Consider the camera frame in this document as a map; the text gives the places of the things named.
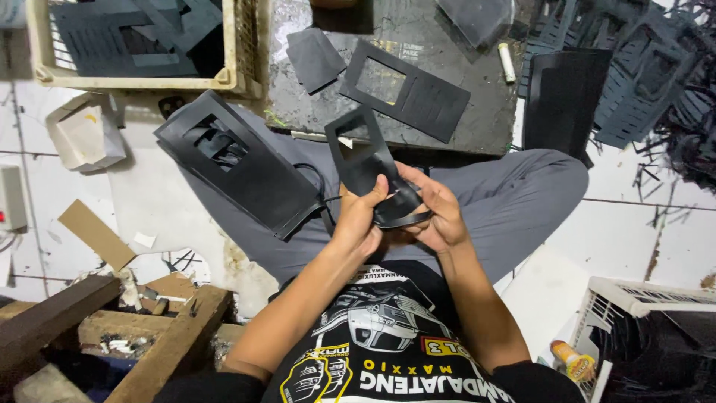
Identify dark stone work slab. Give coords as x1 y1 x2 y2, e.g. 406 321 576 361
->
265 0 527 156

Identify heap of black card offcuts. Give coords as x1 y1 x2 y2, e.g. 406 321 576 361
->
517 0 716 194

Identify black cord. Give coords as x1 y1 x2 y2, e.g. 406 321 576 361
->
293 162 343 236

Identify black folded sheet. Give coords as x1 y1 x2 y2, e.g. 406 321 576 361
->
523 47 614 169

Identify person's left hand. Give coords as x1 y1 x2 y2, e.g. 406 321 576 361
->
328 174 390 260

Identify person's right hand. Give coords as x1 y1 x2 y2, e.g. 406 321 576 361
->
386 161 472 254

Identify cream plastic crate with cards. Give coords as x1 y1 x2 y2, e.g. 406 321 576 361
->
25 0 264 100

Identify flat black die-cut card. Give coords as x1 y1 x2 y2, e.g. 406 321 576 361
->
339 39 472 144

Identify orange yellow bottle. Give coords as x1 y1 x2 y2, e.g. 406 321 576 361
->
549 340 597 384

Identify person's black printed shirt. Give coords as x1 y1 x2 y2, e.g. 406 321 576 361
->
154 260 585 403

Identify white glue stick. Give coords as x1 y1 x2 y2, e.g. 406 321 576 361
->
498 42 516 85

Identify wooden frame with debris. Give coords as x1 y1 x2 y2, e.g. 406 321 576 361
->
0 273 247 403

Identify white electrical box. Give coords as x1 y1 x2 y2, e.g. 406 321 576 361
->
0 165 29 232

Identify person's grey trousers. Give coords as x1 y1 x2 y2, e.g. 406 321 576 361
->
168 103 590 287

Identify white plastic crate with scraps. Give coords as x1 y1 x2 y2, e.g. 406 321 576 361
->
568 276 716 403

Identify brown cardboard strip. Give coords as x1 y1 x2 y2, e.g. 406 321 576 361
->
57 199 137 273

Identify clear plastic sheet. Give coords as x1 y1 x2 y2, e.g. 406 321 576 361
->
435 0 515 50

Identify black die-cut card with window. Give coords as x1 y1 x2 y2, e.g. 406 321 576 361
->
324 104 434 229

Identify crumpled white paper bag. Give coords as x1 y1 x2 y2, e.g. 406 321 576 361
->
46 92 128 172

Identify small black card piece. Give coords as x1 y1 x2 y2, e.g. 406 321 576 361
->
286 27 348 95

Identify stack of black die-cut cards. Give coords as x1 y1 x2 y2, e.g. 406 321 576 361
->
153 90 326 241

